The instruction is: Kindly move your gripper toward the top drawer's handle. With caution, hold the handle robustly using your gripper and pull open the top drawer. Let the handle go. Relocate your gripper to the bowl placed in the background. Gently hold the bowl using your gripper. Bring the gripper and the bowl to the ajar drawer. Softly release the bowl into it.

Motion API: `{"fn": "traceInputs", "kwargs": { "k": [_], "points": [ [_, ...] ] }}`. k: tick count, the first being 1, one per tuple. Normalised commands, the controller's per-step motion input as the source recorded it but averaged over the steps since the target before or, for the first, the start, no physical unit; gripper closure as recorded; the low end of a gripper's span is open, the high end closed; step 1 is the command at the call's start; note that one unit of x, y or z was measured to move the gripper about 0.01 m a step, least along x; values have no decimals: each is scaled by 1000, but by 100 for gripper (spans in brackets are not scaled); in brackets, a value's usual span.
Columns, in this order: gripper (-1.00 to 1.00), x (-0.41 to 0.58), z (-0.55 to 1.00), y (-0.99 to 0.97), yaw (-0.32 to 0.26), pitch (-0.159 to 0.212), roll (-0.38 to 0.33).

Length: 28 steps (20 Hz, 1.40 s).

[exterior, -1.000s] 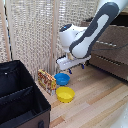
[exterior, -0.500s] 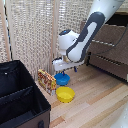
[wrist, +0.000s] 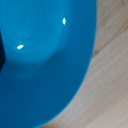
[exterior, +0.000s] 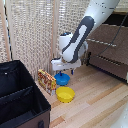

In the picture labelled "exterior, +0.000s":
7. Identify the yellow plastic bowl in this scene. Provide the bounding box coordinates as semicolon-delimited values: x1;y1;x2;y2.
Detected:
55;86;76;104

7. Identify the yellow red snack box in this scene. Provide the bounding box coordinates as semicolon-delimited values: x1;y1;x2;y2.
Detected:
37;68;57;97

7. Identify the brown drawer with grasped handle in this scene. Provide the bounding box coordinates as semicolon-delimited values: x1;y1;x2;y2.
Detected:
87;23;128;59

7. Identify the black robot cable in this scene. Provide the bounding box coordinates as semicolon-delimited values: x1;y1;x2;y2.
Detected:
98;13;128;58

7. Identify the black fabric storage bin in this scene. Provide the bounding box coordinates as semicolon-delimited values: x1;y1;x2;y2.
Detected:
0;59;52;128

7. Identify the blue plastic bowl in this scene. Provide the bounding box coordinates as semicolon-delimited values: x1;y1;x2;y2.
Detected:
53;71;71;87

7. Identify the dark-framed brown drawer cabinet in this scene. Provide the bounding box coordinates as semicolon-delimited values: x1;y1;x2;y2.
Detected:
84;11;128;83

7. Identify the brown drawer kept shut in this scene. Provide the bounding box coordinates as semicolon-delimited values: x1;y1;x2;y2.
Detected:
89;53;128;81

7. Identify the woven folding screen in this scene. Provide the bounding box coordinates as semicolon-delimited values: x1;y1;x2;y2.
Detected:
0;0;128;82

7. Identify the silver bar handle, untouched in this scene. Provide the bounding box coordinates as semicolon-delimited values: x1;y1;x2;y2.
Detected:
96;55;116;64

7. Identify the silver bar handle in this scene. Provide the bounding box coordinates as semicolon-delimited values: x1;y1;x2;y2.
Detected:
96;55;116;64
87;38;118;48

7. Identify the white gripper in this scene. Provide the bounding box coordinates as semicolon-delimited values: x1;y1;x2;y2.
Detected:
50;57;82;76

